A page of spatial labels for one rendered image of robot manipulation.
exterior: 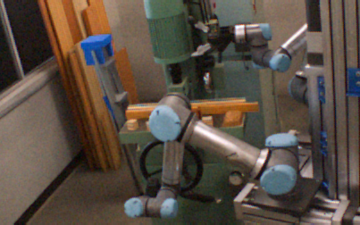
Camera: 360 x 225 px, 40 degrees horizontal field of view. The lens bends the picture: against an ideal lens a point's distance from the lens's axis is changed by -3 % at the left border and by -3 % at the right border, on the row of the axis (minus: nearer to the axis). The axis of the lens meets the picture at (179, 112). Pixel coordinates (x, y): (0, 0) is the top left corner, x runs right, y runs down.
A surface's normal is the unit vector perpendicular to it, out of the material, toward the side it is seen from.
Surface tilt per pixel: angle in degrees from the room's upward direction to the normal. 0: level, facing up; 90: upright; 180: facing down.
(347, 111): 90
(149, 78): 90
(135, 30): 90
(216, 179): 90
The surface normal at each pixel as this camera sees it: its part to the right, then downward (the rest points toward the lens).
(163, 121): -0.37, 0.36
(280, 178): -0.13, 0.48
